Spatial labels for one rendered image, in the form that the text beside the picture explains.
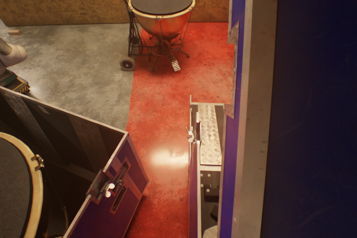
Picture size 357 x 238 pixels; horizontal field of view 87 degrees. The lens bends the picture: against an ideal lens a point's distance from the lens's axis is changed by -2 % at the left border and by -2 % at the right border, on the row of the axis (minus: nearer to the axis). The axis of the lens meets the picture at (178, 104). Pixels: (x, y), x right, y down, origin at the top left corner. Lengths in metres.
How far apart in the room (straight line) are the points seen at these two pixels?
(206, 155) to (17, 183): 1.29
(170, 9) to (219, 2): 1.43
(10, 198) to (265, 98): 0.96
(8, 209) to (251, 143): 0.92
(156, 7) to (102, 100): 1.18
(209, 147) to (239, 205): 1.57
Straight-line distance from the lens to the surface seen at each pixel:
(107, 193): 0.94
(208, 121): 2.03
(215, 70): 2.64
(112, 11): 3.55
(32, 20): 4.19
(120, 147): 0.94
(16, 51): 2.38
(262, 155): 0.23
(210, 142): 1.85
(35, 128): 1.60
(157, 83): 2.43
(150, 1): 2.30
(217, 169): 1.71
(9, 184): 1.05
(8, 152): 1.13
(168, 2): 2.27
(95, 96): 2.48
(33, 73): 3.19
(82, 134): 1.22
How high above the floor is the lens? 1.77
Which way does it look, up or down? 53 degrees down
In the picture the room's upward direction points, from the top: straight up
